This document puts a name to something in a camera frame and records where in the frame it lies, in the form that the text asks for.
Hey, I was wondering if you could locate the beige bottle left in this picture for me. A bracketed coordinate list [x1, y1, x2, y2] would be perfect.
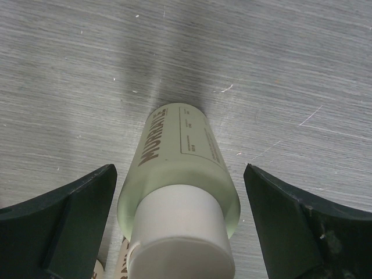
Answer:
[91, 260, 104, 279]

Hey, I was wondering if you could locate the beige bottle right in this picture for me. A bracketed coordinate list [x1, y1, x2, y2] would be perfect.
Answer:
[113, 238, 130, 279]

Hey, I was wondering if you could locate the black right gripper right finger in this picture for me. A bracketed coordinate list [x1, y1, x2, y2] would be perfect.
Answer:
[244, 164, 371, 278]

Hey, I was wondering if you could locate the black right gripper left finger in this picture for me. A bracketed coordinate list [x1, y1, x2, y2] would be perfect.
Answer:
[1, 164, 117, 278]

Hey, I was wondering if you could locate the green bottle beige cap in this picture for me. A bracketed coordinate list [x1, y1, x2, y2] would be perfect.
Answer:
[117, 103, 241, 278]

